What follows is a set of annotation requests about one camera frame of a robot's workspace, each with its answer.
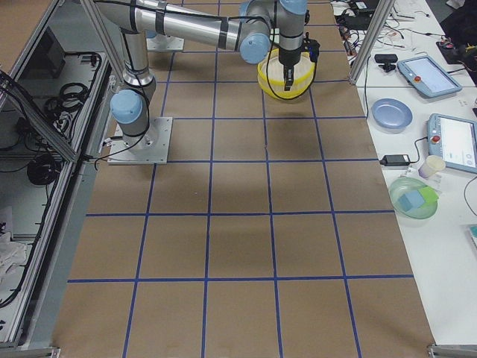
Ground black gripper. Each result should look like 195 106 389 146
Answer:
278 32 320 92

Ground yellow rimmed steamer basket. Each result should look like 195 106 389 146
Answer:
257 49 315 99

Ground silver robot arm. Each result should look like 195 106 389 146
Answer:
95 1 320 150

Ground black webcam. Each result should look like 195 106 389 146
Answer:
374 54 398 73

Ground blue plate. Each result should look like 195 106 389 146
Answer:
371 98 413 134

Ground black power adapter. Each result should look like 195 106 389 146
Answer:
379 154 411 167

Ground upper teach pendant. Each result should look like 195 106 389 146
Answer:
397 55 462 98

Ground teach pendant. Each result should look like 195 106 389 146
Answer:
427 113 476 174
397 55 462 98

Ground green translucent bowl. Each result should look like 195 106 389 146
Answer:
388 177 439 219

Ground paper cup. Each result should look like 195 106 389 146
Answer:
418 155 446 178

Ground blue sponge block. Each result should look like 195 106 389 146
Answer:
397 190 423 213

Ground lower teach pendant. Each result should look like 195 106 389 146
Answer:
427 113 476 174

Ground green sponge block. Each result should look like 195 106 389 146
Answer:
417 186 439 206

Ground black monitor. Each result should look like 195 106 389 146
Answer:
34 27 66 78

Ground aluminium frame post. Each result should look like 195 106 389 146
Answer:
349 0 395 85

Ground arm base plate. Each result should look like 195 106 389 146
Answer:
107 117 173 165

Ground aluminium frame rail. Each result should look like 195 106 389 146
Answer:
1 1 121 356

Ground coiled black cables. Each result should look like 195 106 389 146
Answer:
25 152 63 187

